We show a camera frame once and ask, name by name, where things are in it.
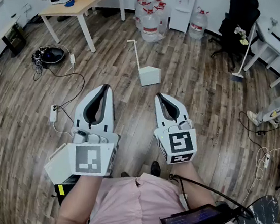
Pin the white power adapter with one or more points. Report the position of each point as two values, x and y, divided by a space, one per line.
72 59

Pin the person's right black shoe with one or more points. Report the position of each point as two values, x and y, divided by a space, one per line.
155 168

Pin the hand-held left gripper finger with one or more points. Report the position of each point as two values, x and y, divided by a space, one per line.
109 115
82 109

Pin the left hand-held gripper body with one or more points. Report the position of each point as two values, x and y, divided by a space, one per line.
87 158

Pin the person's left forearm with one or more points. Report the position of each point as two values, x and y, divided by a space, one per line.
80 198

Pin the white flower with yellow tag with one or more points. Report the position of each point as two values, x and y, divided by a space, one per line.
240 32

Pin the white broom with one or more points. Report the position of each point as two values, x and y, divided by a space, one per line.
237 77

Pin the flat black object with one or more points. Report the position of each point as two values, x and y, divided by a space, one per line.
277 37

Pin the blue cloth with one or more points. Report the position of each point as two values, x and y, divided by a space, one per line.
70 3

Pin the black office chair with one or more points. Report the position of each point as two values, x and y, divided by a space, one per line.
241 14

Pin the white desk with black frame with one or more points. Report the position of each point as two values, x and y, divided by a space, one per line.
3 33

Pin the white water dispenser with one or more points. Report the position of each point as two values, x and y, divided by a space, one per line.
182 14

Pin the person's left black shoe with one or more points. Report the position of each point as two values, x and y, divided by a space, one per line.
125 174

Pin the person's black shoe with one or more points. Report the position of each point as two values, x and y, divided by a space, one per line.
125 174
155 168

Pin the black power adapter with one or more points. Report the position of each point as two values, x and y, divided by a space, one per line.
261 132

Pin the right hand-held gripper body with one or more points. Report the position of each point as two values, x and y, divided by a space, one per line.
180 142

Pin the black box with yellow label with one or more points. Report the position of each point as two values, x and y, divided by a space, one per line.
64 193

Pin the small vase with plant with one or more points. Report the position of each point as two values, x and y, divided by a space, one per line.
273 24

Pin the person's right forearm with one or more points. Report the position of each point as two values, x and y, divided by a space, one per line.
193 175

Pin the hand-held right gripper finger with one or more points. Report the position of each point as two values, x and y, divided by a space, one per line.
158 116
182 113

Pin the white power strip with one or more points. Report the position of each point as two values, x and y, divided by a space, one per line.
266 161
53 114

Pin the person's pink shirt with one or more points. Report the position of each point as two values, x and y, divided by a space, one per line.
122 209

